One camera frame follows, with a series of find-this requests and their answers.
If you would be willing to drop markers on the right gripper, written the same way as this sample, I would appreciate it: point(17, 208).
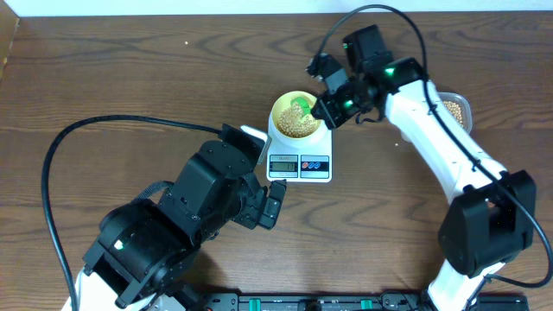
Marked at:
point(333, 118)

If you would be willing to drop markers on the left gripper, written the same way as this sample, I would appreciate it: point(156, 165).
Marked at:
point(251, 193)

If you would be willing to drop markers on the green plastic scoop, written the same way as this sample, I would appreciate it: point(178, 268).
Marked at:
point(302, 104)

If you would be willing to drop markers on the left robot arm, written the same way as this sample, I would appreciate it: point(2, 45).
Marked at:
point(145, 247)

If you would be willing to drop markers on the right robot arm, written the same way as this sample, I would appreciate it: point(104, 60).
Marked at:
point(489, 217)

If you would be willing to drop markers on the white digital kitchen scale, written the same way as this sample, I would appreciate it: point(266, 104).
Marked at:
point(300, 160)

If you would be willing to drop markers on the yellow bowl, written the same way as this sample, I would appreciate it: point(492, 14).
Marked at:
point(284, 102)

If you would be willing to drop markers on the clear container of soybeans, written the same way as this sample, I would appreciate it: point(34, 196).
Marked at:
point(455, 112)

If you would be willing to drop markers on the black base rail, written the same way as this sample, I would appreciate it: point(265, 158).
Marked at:
point(345, 301)

